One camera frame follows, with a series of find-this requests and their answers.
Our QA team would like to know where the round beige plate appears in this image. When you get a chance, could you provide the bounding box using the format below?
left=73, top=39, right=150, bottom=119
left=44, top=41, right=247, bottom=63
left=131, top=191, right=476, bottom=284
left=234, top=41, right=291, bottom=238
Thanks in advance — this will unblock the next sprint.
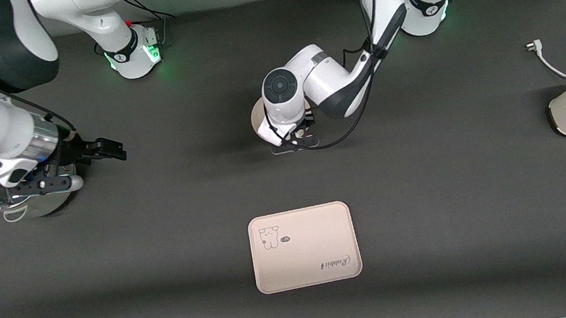
left=249, top=93, right=316, bottom=149

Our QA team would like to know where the beige tray with dog print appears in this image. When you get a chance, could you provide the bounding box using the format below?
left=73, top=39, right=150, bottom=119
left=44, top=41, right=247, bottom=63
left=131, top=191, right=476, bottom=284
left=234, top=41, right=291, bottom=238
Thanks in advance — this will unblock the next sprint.
left=245, top=199, right=366, bottom=296

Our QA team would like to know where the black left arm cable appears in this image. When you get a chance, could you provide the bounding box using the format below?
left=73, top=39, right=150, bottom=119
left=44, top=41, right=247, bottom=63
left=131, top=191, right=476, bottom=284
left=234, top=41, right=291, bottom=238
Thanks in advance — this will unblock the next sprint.
left=251, top=0, right=397, bottom=157

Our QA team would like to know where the steel pot with glass lid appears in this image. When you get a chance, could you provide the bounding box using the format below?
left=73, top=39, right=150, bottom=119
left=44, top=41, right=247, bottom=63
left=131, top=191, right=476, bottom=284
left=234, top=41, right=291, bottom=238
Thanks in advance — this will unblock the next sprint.
left=0, top=162, right=83, bottom=224

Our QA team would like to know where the dark grey table mat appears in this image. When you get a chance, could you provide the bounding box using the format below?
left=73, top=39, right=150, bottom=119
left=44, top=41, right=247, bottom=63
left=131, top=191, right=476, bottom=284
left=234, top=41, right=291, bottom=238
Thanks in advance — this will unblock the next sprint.
left=0, top=0, right=566, bottom=318

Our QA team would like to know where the white toaster cable with plug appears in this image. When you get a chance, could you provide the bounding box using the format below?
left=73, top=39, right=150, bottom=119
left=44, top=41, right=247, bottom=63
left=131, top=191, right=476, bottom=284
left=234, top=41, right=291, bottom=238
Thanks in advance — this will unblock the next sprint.
left=525, top=36, right=566, bottom=89

